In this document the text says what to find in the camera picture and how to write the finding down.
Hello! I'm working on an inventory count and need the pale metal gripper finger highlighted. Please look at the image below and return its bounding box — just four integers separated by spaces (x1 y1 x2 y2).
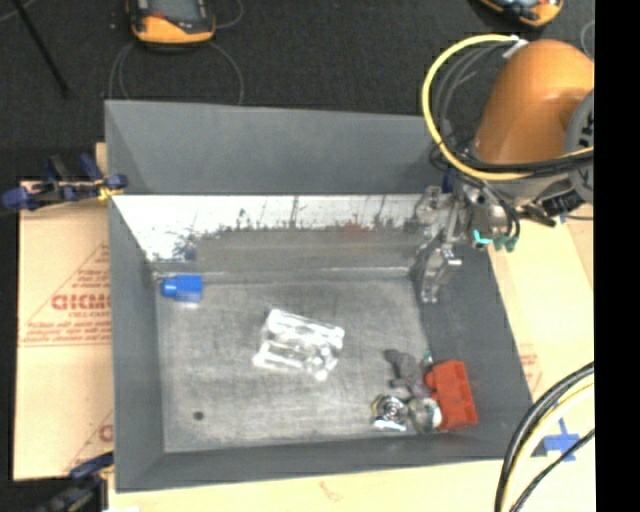
415 186 454 235
411 245 464 305

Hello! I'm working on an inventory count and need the red toy brick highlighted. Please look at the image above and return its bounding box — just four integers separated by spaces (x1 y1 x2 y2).
424 359 480 432

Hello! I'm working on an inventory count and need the clear glass ball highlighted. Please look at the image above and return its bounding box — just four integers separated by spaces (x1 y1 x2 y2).
407 396 444 434

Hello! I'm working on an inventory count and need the shiny clear glass piece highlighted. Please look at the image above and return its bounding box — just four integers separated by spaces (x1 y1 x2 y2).
370 393 410 433

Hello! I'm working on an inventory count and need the clear plastic packet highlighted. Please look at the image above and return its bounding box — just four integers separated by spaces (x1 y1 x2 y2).
250 307 347 383

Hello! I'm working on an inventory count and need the grey metal bin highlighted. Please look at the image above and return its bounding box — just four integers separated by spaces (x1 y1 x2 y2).
103 99 534 491

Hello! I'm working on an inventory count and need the blue plastic block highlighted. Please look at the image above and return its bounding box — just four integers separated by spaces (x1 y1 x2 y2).
159 273 204 304

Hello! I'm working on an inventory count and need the brown cardboard board red print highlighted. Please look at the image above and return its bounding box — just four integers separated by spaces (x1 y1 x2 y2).
12 142 117 482

